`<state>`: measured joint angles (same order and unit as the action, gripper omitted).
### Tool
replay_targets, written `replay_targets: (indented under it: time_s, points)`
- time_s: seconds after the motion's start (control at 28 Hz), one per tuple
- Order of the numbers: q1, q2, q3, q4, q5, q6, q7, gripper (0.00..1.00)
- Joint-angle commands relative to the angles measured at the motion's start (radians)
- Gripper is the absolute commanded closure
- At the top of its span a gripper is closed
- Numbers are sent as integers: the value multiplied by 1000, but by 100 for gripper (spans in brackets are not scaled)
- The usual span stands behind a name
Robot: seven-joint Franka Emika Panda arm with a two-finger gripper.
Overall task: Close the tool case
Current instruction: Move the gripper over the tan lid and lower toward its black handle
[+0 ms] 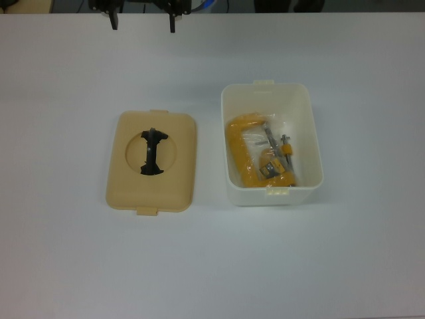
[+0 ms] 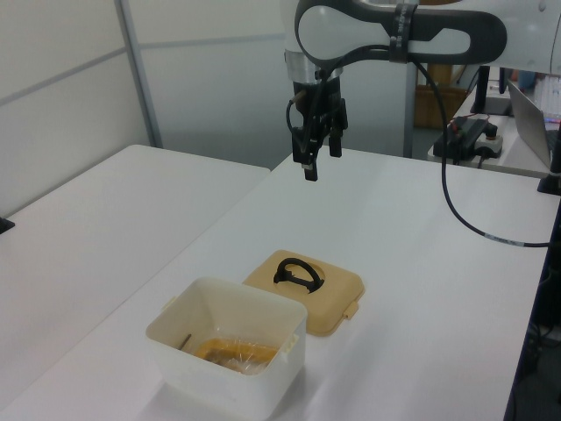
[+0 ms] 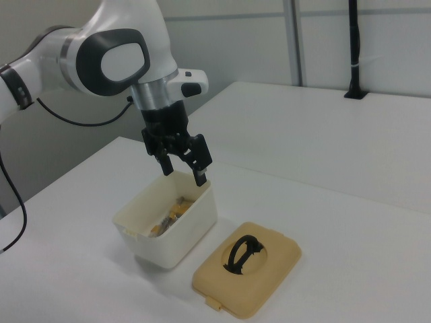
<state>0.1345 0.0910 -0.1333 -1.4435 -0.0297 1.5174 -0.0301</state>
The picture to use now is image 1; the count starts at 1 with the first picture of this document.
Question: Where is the white plastic tool case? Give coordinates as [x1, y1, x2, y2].
[220, 79, 325, 208]

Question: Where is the yellow clamp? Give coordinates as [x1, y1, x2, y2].
[225, 112, 297, 189]

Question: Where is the clear plastic bag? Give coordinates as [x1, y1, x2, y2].
[227, 112, 300, 187]

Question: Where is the beige lid with black handle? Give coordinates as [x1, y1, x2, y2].
[105, 109, 199, 217]

